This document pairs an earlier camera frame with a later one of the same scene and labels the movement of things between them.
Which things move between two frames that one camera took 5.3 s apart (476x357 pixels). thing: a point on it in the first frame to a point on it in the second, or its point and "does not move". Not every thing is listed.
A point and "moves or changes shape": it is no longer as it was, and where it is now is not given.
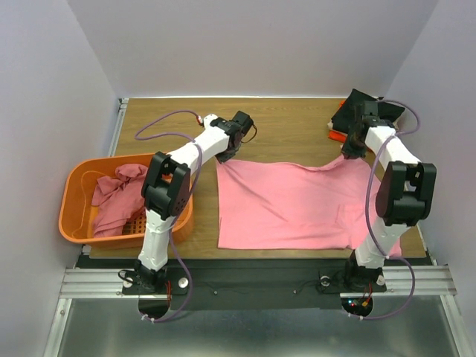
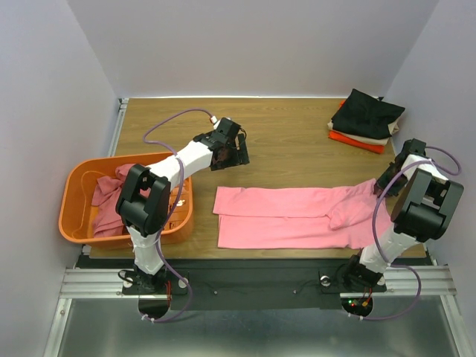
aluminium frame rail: (98, 283) does not move
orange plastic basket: (76, 209) does not move
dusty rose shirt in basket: (117, 198) does not move
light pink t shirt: (265, 207) moves or changes shape
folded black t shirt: (355, 100) does not move
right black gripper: (349, 149) to (389, 180)
